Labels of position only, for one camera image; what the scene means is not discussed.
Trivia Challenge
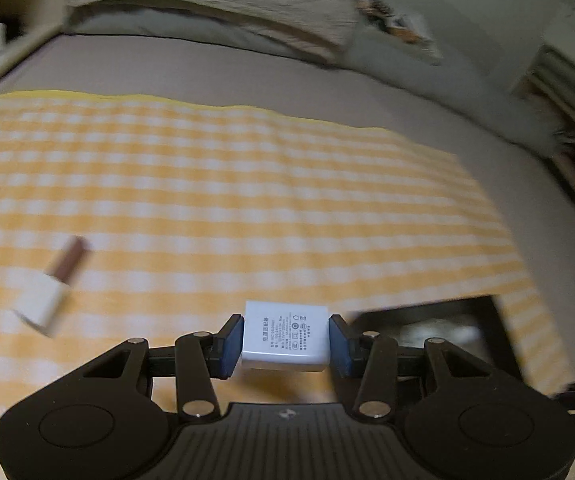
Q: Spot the yellow checkered cloth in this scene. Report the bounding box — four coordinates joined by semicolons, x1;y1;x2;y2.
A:
0;91;574;480

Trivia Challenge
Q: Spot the brown lipstick with white cap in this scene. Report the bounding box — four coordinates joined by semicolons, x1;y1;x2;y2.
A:
11;236;91;337

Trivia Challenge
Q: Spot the grey duvet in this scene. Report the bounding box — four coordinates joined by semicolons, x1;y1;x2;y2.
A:
67;12;565;157

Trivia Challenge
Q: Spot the magazine with photos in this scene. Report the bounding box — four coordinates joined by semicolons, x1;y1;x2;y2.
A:
351;0;444;67

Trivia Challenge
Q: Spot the white charger plug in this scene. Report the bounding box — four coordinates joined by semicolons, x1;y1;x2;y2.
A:
240;300;331;374

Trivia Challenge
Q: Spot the cream bedside shelf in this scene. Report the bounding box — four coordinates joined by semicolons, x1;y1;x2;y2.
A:
0;0;70;113

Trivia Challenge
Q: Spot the white bookshelf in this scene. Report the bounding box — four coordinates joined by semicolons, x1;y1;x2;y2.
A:
508;42;575;227

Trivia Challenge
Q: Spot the black cardboard box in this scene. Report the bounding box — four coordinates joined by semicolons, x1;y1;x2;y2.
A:
346;296;529;397

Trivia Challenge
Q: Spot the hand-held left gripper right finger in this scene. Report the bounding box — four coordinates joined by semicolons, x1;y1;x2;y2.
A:
328;314;491;420

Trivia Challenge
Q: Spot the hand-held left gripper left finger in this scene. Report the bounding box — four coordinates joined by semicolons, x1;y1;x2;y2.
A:
82;314;245;420

